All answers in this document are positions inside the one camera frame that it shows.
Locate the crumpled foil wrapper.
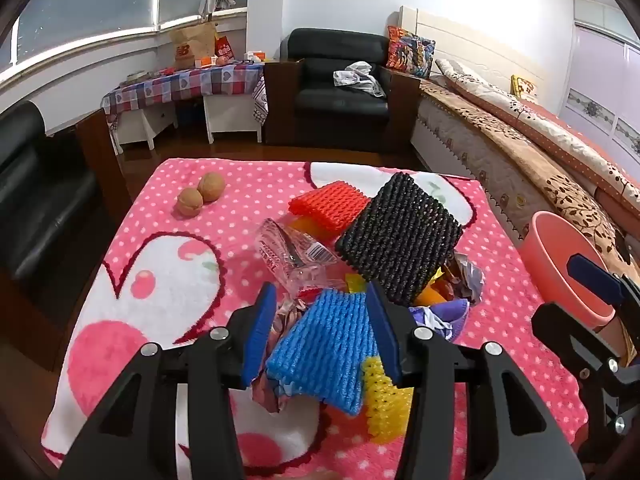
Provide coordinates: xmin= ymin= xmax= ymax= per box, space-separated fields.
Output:
xmin=250 ymin=296 xmax=321 ymax=413

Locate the yellow foam net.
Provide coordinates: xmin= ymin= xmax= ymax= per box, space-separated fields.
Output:
xmin=361 ymin=357 xmax=413 ymax=445

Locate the white table cabinet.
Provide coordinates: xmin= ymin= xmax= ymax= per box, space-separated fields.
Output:
xmin=109 ymin=105 xmax=178 ymax=156
xmin=202 ymin=92 xmax=263 ymax=144

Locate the black foam net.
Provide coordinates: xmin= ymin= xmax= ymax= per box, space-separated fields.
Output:
xmin=334 ymin=171 xmax=465 ymax=307

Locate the pink polka dot blanket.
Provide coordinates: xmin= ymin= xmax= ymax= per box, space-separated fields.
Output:
xmin=41 ymin=157 xmax=591 ymax=480

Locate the white wardrobe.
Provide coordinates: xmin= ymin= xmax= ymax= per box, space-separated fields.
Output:
xmin=560 ymin=0 xmax=640 ymax=156

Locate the yellow pillow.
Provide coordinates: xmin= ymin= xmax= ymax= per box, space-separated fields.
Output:
xmin=510 ymin=75 xmax=541 ymax=103

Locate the white orange quilt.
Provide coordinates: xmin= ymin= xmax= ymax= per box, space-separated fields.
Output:
xmin=435 ymin=57 xmax=640 ymax=221

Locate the black leather sofa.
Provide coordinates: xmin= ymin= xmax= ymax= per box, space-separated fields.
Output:
xmin=0 ymin=101 xmax=131 ymax=331

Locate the checkered tablecloth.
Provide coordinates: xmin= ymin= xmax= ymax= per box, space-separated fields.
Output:
xmin=100 ymin=62 xmax=268 ymax=131

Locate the pink plastic bucket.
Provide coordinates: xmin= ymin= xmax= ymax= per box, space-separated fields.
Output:
xmin=519 ymin=211 xmax=628 ymax=361

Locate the clear plastic wrapper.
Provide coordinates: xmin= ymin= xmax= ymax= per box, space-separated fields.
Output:
xmin=256 ymin=217 xmax=341 ymax=296

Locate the red foam net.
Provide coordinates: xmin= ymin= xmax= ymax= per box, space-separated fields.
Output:
xmin=288 ymin=179 xmax=373 ymax=233

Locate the colourful printed pillow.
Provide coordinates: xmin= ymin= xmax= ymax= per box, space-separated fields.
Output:
xmin=386 ymin=26 xmax=436 ymax=79

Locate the brown floral blanket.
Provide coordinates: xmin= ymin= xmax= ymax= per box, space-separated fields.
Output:
xmin=420 ymin=80 xmax=640 ymax=281

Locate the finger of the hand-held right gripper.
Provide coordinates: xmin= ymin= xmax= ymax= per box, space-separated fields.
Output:
xmin=531 ymin=302 xmax=640 ymax=461
xmin=567 ymin=254 xmax=640 ymax=311

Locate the purple wrapper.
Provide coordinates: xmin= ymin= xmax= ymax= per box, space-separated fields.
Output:
xmin=407 ymin=299 xmax=472 ymax=345

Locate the blue foam net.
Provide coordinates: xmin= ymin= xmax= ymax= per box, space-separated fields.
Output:
xmin=265 ymin=288 xmax=383 ymax=416

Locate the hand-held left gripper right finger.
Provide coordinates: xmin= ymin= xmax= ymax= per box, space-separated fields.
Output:
xmin=366 ymin=282 xmax=586 ymax=480

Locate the brown walnut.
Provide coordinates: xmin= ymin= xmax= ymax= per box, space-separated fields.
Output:
xmin=197 ymin=172 xmax=226 ymax=204
xmin=176 ymin=188 xmax=205 ymax=219

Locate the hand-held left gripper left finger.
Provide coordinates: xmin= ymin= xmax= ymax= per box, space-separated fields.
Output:
xmin=57 ymin=281 xmax=278 ymax=480

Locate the black leather armchair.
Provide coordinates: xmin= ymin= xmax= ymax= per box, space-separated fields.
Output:
xmin=263 ymin=27 xmax=421 ymax=153

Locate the white bed headboard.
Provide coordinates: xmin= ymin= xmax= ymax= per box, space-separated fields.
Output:
xmin=398 ymin=6 xmax=546 ymax=96

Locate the white grey cloth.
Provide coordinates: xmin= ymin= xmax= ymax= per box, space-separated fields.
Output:
xmin=333 ymin=61 xmax=387 ymax=98

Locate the brown paper bag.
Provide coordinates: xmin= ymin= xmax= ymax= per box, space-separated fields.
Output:
xmin=170 ymin=22 xmax=217 ymax=70

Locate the white quilted mattress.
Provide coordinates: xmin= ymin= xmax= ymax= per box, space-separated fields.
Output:
xmin=410 ymin=81 xmax=556 ymax=241

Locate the curved window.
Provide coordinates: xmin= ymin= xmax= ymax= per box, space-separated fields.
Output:
xmin=10 ymin=0 xmax=251 ymax=68

